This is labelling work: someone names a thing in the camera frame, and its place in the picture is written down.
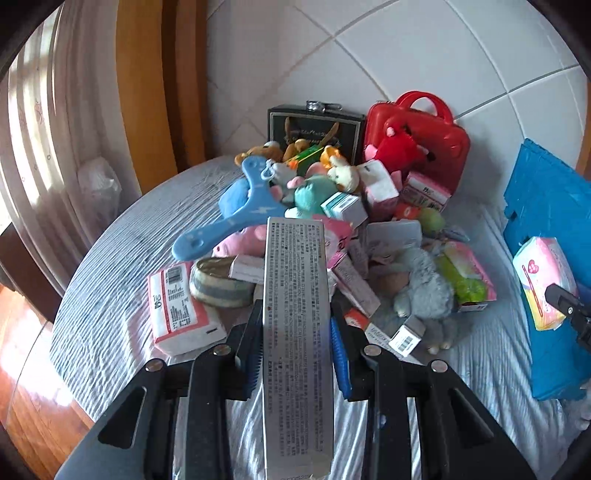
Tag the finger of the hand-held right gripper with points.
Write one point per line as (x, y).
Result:
(565, 302)

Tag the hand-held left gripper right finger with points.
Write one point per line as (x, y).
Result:
(339, 364)

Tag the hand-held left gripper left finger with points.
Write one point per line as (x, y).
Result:
(252, 369)

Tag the pink white tissue packet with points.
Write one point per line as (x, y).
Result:
(542, 267)

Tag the long grey printed box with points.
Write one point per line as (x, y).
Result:
(295, 323)

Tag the white tissue pack red label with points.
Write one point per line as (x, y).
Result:
(427, 191)
(180, 314)

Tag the blue plastic crate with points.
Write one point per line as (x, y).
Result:
(545, 194)

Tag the grey plush rabbit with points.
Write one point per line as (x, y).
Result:
(425, 286)

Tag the red white flat box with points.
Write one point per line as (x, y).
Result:
(369, 325)

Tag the small white barcode box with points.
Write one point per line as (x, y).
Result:
(406, 336)

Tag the small pink box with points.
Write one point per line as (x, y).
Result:
(355, 286)

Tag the pink plush toy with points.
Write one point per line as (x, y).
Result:
(242, 240)

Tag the grey card package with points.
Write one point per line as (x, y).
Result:
(397, 237)

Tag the green plush ball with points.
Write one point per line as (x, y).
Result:
(431, 220)

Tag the small white teal box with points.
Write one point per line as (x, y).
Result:
(344, 207)

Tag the small orange packet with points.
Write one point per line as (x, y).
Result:
(407, 211)

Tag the blue plastic hand mirror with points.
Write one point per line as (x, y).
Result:
(251, 198)

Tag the blue plush toy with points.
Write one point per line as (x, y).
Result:
(231, 198)

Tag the teal plush toy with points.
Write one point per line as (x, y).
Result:
(316, 194)

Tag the pink white cube box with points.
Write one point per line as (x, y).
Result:
(381, 187)

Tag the red toy suitcase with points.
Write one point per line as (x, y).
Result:
(445, 147)

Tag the brown bear plush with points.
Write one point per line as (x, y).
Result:
(258, 152)

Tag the red plush toy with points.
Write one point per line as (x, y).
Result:
(401, 147)

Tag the clear plastic bag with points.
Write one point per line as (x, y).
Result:
(99, 182)

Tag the white curtain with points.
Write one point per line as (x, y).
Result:
(55, 138)

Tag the wooden door frame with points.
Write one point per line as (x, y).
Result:
(152, 92)

